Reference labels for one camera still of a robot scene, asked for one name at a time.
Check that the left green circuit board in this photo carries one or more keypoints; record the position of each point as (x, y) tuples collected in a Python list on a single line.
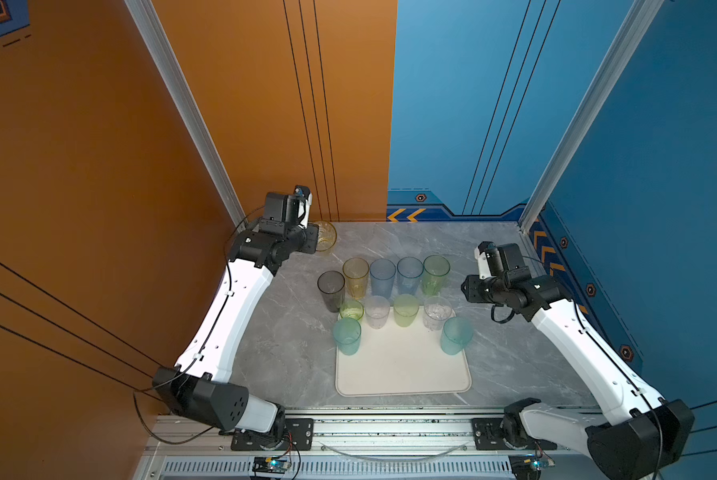
[(271, 467)]

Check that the blue tall cup right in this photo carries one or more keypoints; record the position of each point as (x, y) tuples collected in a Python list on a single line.
[(409, 275)]

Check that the green circuit board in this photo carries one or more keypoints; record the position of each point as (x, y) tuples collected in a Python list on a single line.
[(530, 467), (271, 467)]

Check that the green tall cup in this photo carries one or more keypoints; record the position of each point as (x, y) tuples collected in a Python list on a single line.
[(436, 270)]

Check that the right aluminium corner post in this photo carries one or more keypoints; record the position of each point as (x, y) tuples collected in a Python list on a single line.
[(629, 36)]

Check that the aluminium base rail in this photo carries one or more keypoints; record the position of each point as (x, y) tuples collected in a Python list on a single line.
[(183, 449)]

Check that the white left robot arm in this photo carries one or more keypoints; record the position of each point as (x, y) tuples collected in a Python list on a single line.
[(198, 386)]

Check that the aluminium corner post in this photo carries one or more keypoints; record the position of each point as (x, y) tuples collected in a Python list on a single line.
[(629, 36), (152, 32)]

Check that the grey smoky tall cup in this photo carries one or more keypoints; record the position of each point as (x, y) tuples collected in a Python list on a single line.
[(331, 285)]

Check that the left aluminium corner post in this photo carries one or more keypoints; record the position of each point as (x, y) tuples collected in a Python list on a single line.
[(152, 32)]

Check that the teal tall cup front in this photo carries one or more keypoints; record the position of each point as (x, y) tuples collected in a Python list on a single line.
[(457, 333)]

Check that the clear faceted small cup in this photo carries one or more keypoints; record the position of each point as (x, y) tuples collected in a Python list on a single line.
[(437, 311)]

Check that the yellow tall cup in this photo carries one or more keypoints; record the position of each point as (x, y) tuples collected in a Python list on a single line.
[(356, 270)]

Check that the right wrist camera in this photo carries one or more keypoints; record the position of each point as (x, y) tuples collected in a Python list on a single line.
[(484, 258)]

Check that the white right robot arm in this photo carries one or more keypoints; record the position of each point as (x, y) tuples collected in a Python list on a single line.
[(636, 433)]

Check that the small green cup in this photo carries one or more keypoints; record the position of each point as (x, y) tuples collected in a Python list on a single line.
[(352, 309), (406, 309)]

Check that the clear tube on rail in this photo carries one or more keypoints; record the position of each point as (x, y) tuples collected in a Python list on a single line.
[(394, 456)]

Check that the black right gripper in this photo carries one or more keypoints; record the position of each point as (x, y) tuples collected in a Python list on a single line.
[(470, 289)]

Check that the amber tall cup back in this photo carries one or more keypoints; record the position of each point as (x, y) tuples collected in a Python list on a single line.
[(327, 236)]

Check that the white rectangular tray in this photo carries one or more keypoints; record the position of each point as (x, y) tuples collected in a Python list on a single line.
[(395, 360)]

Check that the teal tall cup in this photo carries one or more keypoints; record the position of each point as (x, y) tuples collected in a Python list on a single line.
[(457, 333), (347, 333)]

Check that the right green circuit board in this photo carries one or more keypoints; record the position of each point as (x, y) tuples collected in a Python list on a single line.
[(530, 467)]

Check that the blue tall cup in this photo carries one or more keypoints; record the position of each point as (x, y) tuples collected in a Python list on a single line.
[(409, 275), (383, 273)]

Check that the teal tall cup back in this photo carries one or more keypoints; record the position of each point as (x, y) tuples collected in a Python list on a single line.
[(347, 333)]

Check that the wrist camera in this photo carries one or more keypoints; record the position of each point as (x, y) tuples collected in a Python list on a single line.
[(484, 258), (304, 197)]

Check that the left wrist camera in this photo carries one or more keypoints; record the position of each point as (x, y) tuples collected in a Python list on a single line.
[(304, 197)]

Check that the clear dimpled small cup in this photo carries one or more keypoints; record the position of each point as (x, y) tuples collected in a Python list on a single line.
[(377, 311)]

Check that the blue tall cup left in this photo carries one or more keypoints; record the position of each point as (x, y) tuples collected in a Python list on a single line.
[(383, 273)]

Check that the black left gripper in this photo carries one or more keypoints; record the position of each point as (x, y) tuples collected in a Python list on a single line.
[(309, 244)]

